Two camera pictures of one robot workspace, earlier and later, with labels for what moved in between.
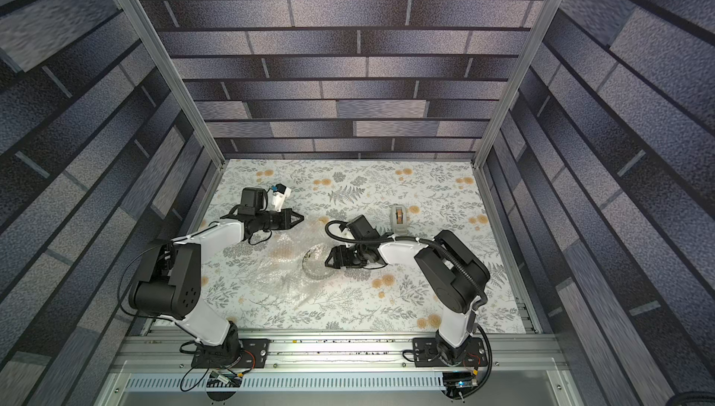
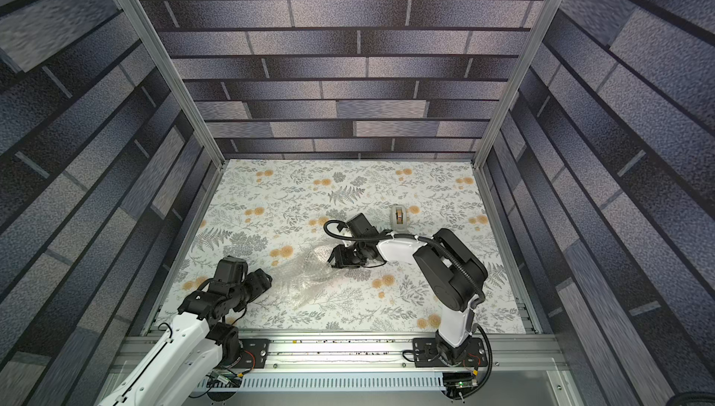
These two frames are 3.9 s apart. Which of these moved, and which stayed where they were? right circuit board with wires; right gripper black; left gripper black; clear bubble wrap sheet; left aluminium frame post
Moved: clear bubble wrap sheet; left gripper black
Stayed: right circuit board with wires; right gripper black; left aluminium frame post
